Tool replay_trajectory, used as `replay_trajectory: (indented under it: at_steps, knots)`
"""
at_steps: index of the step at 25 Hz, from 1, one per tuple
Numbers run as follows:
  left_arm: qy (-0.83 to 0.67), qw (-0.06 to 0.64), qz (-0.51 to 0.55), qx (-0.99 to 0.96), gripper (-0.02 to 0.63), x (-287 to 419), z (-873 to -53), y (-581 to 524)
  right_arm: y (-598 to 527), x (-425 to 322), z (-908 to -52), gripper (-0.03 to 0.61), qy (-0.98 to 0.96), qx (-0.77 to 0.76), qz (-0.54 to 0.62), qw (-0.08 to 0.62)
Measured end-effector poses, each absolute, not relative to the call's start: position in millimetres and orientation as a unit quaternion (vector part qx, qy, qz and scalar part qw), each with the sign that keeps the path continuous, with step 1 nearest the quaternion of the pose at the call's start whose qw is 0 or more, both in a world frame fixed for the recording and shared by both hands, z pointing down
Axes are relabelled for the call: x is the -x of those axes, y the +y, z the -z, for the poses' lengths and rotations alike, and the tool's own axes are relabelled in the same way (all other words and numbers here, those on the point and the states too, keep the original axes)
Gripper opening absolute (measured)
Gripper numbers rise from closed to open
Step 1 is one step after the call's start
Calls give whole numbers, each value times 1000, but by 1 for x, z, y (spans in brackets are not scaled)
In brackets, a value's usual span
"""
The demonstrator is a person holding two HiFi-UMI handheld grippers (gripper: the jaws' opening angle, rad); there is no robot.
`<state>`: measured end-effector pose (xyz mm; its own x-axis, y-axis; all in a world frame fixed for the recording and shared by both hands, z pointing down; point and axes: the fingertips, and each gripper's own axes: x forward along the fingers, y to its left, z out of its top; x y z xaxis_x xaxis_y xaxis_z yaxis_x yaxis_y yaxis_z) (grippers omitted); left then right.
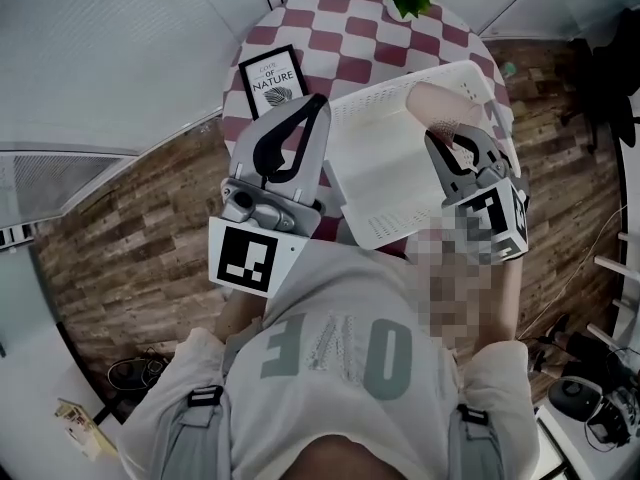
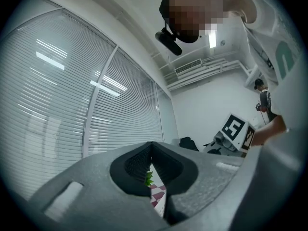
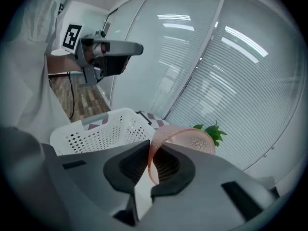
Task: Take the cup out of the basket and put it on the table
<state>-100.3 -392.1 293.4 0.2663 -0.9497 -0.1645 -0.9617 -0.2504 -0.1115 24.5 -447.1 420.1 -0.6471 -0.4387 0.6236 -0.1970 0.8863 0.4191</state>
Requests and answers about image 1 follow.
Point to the red white checkered table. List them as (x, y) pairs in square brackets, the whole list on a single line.
[(350, 33)]

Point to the pink cup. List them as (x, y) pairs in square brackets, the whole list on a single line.
[(435, 103)]

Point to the white plastic basket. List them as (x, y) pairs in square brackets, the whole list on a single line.
[(380, 168)]

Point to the black office chair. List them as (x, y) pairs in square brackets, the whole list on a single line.
[(605, 78)]

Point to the black grey headset device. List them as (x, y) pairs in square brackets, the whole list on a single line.
[(580, 400)]

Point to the black framed picture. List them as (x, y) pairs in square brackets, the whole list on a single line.
[(275, 83)]

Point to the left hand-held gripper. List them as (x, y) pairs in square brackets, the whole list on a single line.
[(245, 258)]

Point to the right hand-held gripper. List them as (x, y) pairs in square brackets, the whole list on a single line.
[(510, 218)]

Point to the small cardboard box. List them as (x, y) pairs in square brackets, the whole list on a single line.
[(80, 425)]

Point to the person's right forearm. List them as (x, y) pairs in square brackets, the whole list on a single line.
[(505, 303)]

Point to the person's left forearm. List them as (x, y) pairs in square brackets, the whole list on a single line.
[(237, 318)]

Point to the person's white printed shirt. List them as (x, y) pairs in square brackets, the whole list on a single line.
[(325, 293)]

